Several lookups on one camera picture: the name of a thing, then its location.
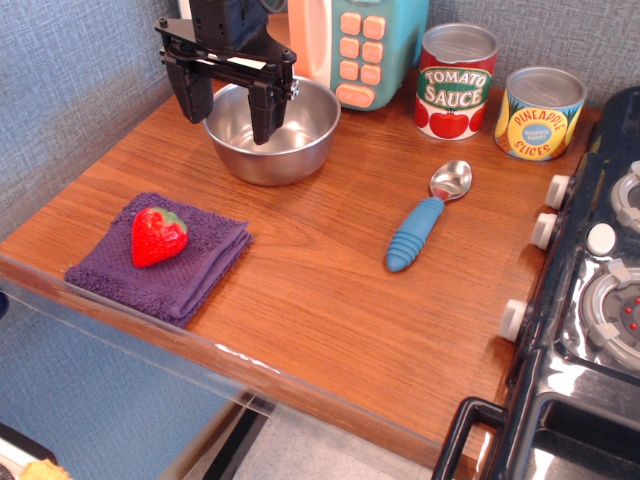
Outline tomato sauce can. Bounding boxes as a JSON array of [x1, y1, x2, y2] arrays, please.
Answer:
[[414, 23, 498, 141]]

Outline pineapple slices can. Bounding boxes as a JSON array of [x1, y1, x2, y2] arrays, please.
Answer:
[[494, 66, 587, 162]]

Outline teal toy microwave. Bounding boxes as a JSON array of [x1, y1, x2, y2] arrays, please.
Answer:
[[267, 1, 429, 110]]

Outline white stove knob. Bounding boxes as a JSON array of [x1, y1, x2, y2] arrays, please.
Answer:
[[530, 213, 557, 250], [545, 175, 571, 210], [499, 299, 528, 343]]

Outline blue handled metal spoon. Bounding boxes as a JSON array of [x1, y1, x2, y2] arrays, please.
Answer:
[[385, 160, 473, 273]]

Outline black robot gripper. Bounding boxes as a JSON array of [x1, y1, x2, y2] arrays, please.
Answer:
[[155, 1, 297, 145]]

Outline purple folded cloth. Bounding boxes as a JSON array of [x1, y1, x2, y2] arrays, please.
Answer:
[[64, 192, 253, 328]]

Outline red toy strawberry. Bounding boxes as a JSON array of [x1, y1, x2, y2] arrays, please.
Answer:
[[131, 207, 189, 268]]

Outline stainless steel pan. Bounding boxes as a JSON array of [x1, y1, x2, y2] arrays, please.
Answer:
[[203, 78, 341, 186]]

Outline black toy stove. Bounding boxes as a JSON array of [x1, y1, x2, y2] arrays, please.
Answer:
[[433, 87, 639, 479]]

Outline white round stove button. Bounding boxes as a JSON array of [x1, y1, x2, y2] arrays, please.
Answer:
[[586, 223, 616, 256]]

